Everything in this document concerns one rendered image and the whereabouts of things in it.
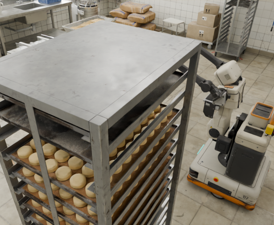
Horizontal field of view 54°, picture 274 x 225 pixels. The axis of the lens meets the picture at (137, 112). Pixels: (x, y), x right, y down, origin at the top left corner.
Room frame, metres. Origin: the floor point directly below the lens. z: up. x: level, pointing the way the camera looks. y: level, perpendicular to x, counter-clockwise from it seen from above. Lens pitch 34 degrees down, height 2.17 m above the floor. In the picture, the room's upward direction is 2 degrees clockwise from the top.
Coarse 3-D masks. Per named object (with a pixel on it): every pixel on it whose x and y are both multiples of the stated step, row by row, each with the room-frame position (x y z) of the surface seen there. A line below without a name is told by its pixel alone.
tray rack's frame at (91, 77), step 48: (48, 48) 0.88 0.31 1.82; (96, 48) 0.90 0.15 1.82; (144, 48) 0.91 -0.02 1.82; (192, 48) 0.93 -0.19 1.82; (48, 96) 0.57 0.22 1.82; (96, 96) 0.58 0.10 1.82; (144, 96) 0.62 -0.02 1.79; (0, 144) 0.69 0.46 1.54; (96, 144) 0.46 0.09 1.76; (48, 192) 0.59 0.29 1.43; (96, 192) 0.47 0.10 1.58
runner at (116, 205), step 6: (174, 132) 0.95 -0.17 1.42; (168, 138) 0.89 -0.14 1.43; (156, 156) 0.80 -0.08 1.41; (150, 162) 0.76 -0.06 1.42; (144, 168) 0.71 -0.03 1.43; (138, 180) 0.68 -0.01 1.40; (132, 186) 0.64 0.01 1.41; (126, 192) 0.61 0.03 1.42; (120, 198) 0.58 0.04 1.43; (114, 210) 0.54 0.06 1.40
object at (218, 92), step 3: (216, 87) 1.93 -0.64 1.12; (213, 90) 1.91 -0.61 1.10; (216, 90) 1.91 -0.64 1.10; (219, 90) 1.91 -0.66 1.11; (213, 93) 1.90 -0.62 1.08; (216, 93) 1.89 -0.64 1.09; (219, 93) 1.89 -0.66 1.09; (222, 93) 1.89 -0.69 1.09; (213, 96) 1.90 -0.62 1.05; (216, 96) 1.88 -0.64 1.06; (219, 96) 1.85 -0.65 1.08; (213, 99) 1.89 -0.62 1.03; (216, 99) 1.86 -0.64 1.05
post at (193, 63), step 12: (192, 60) 0.99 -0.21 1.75; (192, 72) 0.99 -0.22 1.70; (192, 84) 0.99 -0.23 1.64; (192, 96) 1.00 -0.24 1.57; (180, 132) 1.00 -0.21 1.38; (180, 144) 0.99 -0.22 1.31; (180, 156) 0.99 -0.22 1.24; (180, 168) 1.01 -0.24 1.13; (168, 204) 1.00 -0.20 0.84; (168, 216) 0.99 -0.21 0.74
